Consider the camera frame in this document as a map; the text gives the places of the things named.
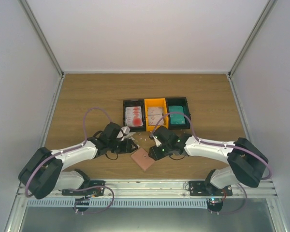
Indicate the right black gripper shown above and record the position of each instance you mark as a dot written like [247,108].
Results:
[156,155]

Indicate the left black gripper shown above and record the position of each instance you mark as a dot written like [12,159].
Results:
[127,148]

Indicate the pink card holder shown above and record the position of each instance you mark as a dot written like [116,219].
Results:
[142,159]

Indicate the red white credit card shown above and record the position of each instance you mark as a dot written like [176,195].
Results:
[133,116]

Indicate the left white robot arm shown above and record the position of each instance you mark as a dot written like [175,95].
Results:
[46,170]

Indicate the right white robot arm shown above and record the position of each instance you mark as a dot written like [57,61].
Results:
[246,164]

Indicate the black left card bin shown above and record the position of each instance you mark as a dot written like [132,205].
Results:
[138,102]

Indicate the black card bin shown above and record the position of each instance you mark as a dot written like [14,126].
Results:
[138,102]
[179,101]

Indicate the white cards in orange bin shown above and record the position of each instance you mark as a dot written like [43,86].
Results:
[154,115]

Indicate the teal cards stack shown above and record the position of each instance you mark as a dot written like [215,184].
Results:
[176,118]

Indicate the orange middle card bin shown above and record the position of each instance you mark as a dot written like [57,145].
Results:
[154,102]

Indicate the black right card bin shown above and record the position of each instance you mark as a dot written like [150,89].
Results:
[179,101]

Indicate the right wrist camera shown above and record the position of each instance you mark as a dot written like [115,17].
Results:
[155,139]

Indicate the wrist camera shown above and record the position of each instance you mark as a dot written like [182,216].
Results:
[124,131]
[155,139]

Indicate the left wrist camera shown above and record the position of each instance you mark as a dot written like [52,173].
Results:
[124,131]

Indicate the aluminium front rail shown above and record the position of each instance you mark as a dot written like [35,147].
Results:
[178,188]

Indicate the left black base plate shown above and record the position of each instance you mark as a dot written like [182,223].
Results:
[94,188]

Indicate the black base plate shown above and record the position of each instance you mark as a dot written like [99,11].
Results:
[214,196]
[94,188]

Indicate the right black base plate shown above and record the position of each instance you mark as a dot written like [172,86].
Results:
[214,196]

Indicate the grey slotted cable duct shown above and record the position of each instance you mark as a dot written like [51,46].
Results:
[121,203]

